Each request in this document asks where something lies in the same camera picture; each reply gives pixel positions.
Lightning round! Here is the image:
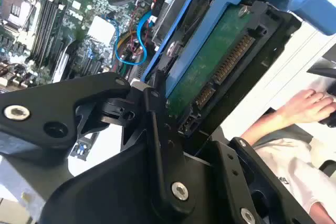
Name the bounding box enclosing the person's bare hand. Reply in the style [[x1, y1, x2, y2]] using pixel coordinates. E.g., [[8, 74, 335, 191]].
[[275, 89, 336, 125]]

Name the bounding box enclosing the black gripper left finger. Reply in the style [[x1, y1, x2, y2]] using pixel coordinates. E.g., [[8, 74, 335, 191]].
[[0, 70, 196, 218]]

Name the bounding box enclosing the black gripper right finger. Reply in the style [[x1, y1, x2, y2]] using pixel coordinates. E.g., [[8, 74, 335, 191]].
[[161, 119, 316, 224]]

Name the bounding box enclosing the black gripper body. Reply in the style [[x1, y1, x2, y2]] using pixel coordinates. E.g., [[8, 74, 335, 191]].
[[39, 140, 229, 224]]

